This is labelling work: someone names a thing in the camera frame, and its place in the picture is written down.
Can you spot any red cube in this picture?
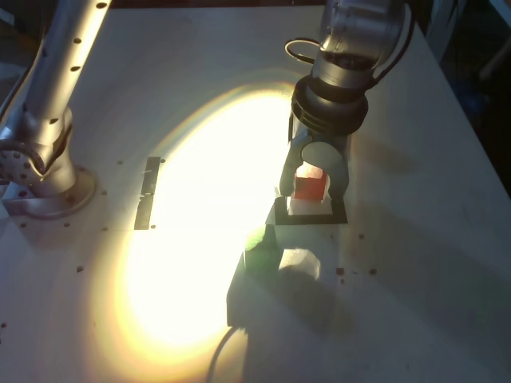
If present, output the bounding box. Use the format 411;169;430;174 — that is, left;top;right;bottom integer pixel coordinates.
292;166;329;203

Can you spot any black tape square outline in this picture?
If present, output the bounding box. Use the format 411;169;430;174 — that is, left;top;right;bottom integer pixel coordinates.
266;196;349;227

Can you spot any yellow cube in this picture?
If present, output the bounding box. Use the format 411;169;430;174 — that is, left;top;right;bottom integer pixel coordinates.
278;247;322;284

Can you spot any black tape strip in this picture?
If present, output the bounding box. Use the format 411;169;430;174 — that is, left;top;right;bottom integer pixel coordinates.
133;156;162;231

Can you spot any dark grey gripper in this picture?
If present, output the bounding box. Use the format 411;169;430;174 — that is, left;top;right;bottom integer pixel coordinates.
279;114;353;203

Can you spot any green cube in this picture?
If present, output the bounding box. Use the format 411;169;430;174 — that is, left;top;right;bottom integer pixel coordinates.
243;223;279;273

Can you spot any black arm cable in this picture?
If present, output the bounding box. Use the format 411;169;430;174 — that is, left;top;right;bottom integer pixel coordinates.
284;38;321;64
373;0;417;83

